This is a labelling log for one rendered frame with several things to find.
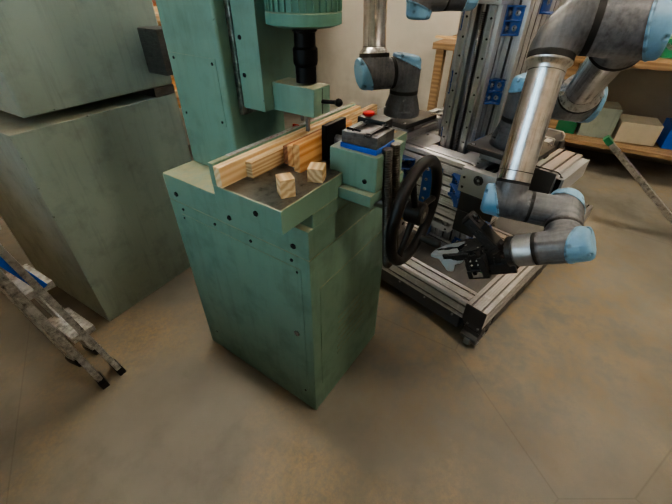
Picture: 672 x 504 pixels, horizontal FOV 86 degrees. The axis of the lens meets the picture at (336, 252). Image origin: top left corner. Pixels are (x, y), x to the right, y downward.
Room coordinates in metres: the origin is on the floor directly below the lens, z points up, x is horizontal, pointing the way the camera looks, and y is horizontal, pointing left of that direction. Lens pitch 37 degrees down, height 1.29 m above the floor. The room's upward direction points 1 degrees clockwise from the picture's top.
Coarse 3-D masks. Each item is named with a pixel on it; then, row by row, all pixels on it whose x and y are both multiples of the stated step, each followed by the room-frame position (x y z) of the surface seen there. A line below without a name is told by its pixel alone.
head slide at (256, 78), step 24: (240, 0) 1.00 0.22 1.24; (240, 24) 1.01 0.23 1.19; (264, 24) 1.00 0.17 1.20; (240, 48) 1.01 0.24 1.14; (264, 48) 1.00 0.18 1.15; (288, 48) 1.07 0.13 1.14; (240, 72) 1.02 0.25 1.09; (264, 72) 0.99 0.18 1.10; (288, 72) 1.06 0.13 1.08; (264, 96) 0.98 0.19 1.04
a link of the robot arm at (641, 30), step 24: (600, 0) 0.87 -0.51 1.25; (624, 0) 0.85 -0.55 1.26; (648, 0) 0.84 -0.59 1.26; (600, 24) 0.84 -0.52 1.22; (624, 24) 0.83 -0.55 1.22; (648, 24) 0.81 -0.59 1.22; (600, 48) 0.85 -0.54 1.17; (624, 48) 0.83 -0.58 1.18; (648, 48) 0.81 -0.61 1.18; (576, 72) 1.08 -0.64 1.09; (600, 72) 0.95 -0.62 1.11; (576, 96) 1.08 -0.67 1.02; (600, 96) 1.11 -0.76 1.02; (576, 120) 1.16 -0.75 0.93
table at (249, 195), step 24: (288, 168) 0.85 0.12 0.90; (216, 192) 0.76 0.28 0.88; (240, 192) 0.73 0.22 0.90; (264, 192) 0.73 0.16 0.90; (312, 192) 0.73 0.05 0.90; (336, 192) 0.81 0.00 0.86; (360, 192) 0.79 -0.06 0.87; (240, 216) 0.72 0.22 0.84; (264, 216) 0.67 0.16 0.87; (288, 216) 0.66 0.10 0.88
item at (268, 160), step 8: (376, 104) 1.29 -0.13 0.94; (360, 112) 1.20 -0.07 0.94; (376, 112) 1.29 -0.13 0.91; (352, 120) 1.16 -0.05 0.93; (320, 128) 1.04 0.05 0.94; (264, 152) 0.86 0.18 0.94; (272, 152) 0.86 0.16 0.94; (280, 152) 0.88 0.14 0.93; (248, 160) 0.81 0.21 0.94; (256, 160) 0.81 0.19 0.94; (264, 160) 0.83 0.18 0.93; (272, 160) 0.85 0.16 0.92; (280, 160) 0.88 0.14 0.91; (248, 168) 0.80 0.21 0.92; (256, 168) 0.81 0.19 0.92; (264, 168) 0.83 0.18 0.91; (272, 168) 0.85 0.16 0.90; (248, 176) 0.80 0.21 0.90; (256, 176) 0.80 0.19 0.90
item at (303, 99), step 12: (276, 84) 1.00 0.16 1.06; (288, 84) 0.98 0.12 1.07; (300, 84) 0.98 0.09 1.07; (312, 84) 0.98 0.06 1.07; (324, 84) 0.98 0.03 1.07; (276, 96) 1.00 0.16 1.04; (288, 96) 0.98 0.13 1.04; (300, 96) 0.96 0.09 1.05; (312, 96) 0.93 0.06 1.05; (324, 96) 0.97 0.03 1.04; (276, 108) 1.00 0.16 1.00; (288, 108) 0.98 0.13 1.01; (300, 108) 0.96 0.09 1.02; (312, 108) 0.94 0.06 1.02; (324, 108) 0.97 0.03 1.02
